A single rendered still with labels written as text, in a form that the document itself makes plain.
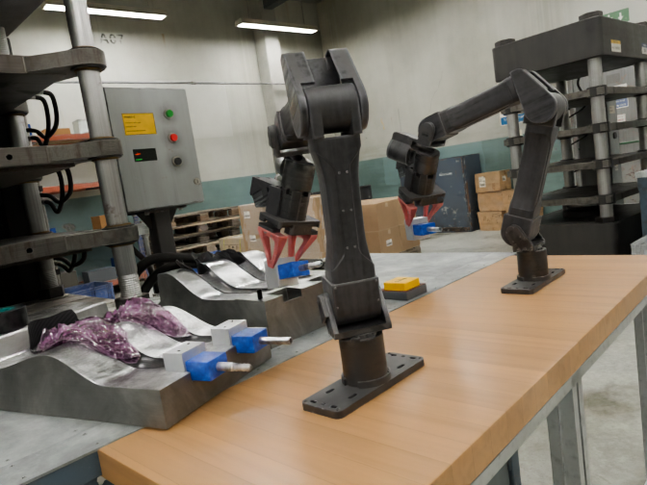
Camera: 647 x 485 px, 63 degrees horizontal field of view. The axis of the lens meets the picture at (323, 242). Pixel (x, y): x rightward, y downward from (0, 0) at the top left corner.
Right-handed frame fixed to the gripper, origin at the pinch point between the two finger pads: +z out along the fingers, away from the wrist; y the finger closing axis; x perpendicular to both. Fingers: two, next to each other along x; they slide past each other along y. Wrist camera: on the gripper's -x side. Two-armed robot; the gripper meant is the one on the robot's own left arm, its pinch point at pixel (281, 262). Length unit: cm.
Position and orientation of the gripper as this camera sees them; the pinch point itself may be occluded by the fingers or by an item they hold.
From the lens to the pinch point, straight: 101.7
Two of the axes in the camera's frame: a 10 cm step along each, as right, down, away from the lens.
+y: -7.1, 0.5, -7.0
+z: -2.0, 9.5, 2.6
